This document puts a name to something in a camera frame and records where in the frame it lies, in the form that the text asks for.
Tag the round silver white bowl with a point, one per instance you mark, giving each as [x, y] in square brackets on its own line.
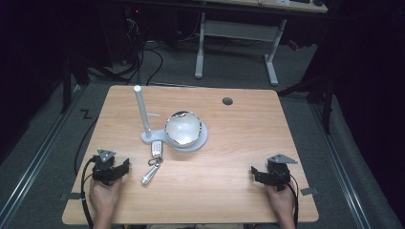
[183, 129]

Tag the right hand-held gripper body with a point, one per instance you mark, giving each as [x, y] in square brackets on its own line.
[279, 171]

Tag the small white strip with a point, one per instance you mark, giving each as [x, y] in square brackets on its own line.
[153, 114]

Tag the metal floor rail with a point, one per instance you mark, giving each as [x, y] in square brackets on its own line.
[35, 165]
[344, 165]

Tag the white frame wooden desk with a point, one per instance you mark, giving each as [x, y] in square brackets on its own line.
[238, 30]

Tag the grey tape piece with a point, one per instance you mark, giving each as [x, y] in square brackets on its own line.
[309, 191]

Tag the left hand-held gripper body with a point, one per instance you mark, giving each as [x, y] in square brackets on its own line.
[103, 165]

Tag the person's left hand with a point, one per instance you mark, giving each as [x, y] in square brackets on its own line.
[104, 197]

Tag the person's right hand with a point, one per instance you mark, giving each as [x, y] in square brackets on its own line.
[281, 203]

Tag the black metal stand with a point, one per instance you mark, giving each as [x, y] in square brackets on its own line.
[66, 86]
[318, 89]

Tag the white stand with pole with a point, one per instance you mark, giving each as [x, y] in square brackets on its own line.
[143, 111]

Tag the dark computer tower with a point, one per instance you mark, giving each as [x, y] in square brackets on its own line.
[122, 31]

